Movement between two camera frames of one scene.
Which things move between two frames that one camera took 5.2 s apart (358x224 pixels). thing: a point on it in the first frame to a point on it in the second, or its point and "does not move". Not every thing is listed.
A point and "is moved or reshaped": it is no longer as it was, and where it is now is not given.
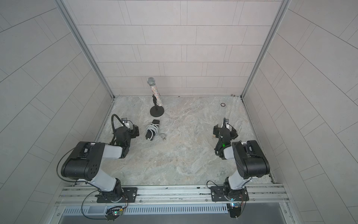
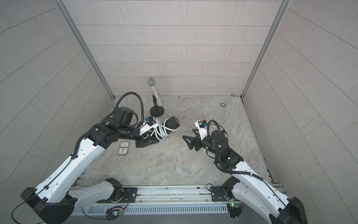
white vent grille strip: (146, 209) does not move
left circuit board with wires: (113, 213) does not move
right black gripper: (219, 130) to (194, 140)
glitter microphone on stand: (157, 111) does not move
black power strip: (148, 134) is moved or reshaped
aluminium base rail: (259, 197) does not move
